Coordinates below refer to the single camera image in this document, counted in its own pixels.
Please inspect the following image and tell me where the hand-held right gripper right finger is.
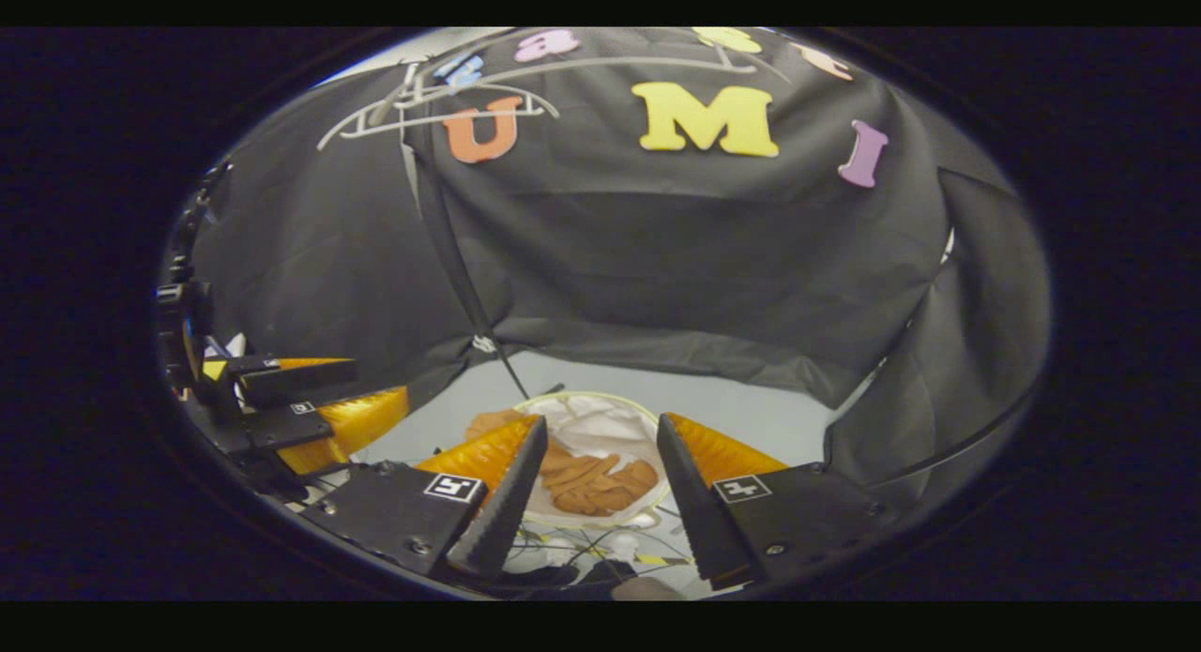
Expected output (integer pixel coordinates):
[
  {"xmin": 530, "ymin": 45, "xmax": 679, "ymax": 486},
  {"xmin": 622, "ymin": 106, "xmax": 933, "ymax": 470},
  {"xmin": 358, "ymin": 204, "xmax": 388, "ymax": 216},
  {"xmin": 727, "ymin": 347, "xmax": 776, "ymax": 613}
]
[{"xmin": 656, "ymin": 412, "xmax": 902, "ymax": 592}]

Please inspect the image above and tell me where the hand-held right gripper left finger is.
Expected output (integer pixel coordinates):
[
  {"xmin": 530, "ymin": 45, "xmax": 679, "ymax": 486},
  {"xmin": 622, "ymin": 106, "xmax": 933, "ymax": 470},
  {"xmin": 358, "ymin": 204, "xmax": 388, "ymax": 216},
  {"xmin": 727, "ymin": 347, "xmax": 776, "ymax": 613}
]
[{"xmin": 298, "ymin": 413, "xmax": 551, "ymax": 583}]

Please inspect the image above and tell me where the brown shirt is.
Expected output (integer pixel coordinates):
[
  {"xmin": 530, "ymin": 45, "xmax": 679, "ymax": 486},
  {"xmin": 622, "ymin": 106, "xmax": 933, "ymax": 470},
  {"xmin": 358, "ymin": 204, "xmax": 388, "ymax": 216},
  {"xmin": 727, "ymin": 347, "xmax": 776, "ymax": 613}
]
[{"xmin": 464, "ymin": 408, "xmax": 661, "ymax": 518}]

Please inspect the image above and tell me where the round white laundry hamper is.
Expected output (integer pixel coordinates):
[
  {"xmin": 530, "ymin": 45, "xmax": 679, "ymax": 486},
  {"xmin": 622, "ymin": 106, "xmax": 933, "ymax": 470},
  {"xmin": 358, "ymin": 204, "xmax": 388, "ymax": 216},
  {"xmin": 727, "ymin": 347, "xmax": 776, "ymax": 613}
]
[{"xmin": 511, "ymin": 391, "xmax": 673, "ymax": 531}]

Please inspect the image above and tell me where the white wire hanger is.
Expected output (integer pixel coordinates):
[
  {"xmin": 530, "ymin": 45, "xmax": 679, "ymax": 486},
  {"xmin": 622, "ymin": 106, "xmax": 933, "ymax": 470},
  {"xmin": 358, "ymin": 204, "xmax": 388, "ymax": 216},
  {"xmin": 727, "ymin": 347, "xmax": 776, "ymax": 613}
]
[
  {"xmin": 317, "ymin": 78, "xmax": 562, "ymax": 153},
  {"xmin": 422, "ymin": 47, "xmax": 763, "ymax": 79}
]

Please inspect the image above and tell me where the black clothes rack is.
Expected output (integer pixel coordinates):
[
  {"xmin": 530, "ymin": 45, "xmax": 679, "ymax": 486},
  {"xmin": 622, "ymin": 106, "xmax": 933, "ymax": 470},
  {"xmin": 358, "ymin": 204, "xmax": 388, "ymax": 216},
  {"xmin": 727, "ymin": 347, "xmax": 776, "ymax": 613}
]
[{"xmin": 371, "ymin": 56, "xmax": 569, "ymax": 402}]

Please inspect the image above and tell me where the black backdrop cloth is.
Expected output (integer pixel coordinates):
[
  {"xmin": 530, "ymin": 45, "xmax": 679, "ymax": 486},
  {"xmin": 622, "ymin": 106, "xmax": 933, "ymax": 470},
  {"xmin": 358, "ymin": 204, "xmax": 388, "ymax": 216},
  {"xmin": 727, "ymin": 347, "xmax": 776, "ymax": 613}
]
[{"xmin": 192, "ymin": 28, "xmax": 1052, "ymax": 512}]

